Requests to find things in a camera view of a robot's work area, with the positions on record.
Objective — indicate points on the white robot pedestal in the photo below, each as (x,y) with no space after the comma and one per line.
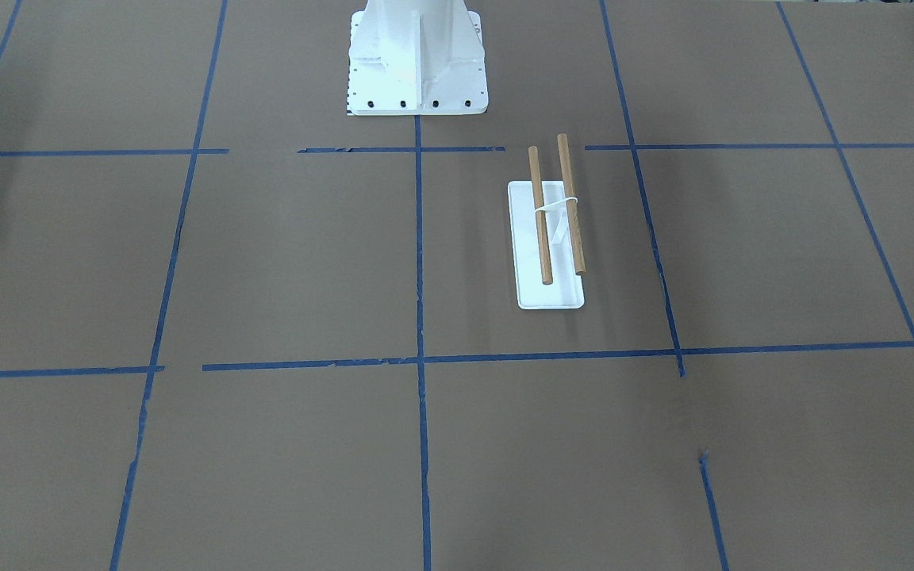
(409,58)

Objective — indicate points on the white rack with wooden rods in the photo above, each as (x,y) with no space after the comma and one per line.
(546,233)

